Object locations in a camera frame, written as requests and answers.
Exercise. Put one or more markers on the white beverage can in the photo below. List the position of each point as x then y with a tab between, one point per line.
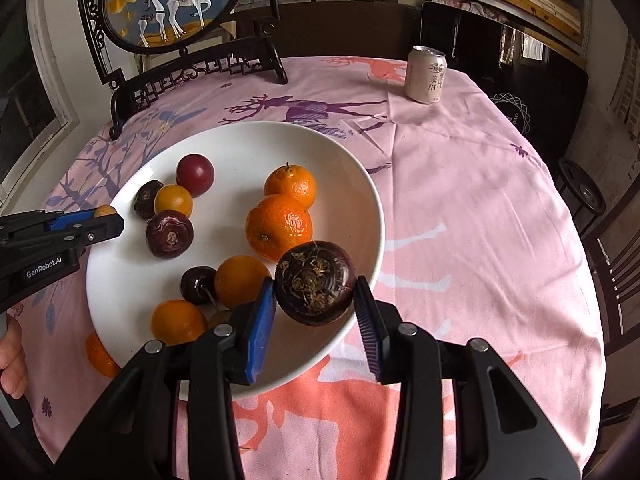
425	75

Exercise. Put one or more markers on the large orange fruit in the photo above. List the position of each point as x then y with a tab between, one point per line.
239	279

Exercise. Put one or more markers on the black round stool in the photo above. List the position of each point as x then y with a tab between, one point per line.
582	186

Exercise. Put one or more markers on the dark cherry with stem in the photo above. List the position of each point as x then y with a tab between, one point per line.
197	285

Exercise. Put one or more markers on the pink patterned tablecloth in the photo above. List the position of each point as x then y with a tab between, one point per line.
479	243

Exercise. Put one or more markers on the round deer picture stand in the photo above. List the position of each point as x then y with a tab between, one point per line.
142	48

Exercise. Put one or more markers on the person's left hand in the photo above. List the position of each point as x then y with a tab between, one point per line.
14	374

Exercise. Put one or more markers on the dark red plum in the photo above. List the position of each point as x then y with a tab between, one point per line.
195	173

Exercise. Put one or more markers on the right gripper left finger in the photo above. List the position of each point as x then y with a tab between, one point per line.
130	432

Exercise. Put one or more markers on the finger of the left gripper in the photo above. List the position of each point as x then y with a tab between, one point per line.
9	250
42	227

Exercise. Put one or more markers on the yellow orange round fruit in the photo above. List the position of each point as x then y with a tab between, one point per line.
173	197

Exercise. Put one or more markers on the yellow orange loquat fruit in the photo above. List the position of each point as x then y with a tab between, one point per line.
177	322

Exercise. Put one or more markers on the mandarin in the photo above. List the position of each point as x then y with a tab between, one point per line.
277	224
99	358
294	181

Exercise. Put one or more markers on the dark wooden chair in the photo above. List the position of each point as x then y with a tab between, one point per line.
618	277

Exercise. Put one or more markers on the small dark water chestnut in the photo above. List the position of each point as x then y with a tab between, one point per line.
144	200

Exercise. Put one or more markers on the small tan longan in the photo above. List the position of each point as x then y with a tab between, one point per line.
103	211

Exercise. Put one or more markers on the large white plate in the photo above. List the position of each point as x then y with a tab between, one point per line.
125	282

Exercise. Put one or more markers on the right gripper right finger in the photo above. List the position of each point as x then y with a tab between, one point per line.
501	431

